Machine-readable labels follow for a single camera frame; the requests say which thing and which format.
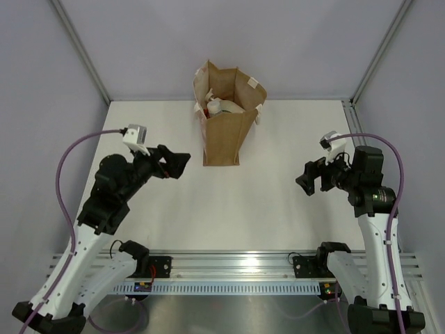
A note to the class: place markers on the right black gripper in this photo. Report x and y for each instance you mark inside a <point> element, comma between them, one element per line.
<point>312,170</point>

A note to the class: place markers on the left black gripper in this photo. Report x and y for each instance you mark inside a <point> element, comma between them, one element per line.
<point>176,163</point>

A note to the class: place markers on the beige pump dispenser bottle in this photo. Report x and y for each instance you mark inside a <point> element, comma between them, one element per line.
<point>227,105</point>

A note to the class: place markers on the silver squeeze tube clear cap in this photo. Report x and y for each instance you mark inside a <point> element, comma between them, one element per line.
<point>214,108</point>

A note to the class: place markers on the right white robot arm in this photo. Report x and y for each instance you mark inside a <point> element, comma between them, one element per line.
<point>378,302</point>

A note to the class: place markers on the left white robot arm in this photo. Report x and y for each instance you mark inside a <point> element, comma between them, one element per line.
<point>64,303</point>

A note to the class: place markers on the brown canvas tote bag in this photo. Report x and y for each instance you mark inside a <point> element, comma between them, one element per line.
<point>224,134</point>

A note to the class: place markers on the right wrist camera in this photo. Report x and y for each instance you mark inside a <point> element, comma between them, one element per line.
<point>333,144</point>

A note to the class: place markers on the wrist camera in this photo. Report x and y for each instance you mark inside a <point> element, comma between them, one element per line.
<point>333,144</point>
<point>134,138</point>

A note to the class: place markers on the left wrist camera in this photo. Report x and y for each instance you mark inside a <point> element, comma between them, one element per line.
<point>134,138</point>

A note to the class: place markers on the right aluminium frame post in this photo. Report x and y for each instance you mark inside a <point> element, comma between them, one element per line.
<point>385,43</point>

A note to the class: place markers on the aluminium frame post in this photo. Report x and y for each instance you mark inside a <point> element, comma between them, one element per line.
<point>79,48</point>
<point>385,43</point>

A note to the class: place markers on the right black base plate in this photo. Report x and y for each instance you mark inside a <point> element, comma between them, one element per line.
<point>310,267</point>

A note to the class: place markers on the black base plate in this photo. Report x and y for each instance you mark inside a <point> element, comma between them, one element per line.
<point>310,267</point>
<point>159,266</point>

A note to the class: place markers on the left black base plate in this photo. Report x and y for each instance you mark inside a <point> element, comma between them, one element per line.
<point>159,266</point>

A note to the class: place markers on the aluminium mounting rail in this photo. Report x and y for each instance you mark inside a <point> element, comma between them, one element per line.
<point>247,266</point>

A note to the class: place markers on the slotted white cable duct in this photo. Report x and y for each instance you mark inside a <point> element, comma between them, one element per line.
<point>240,288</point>

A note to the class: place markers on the left aluminium frame post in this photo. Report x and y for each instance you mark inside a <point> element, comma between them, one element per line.
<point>79,48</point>

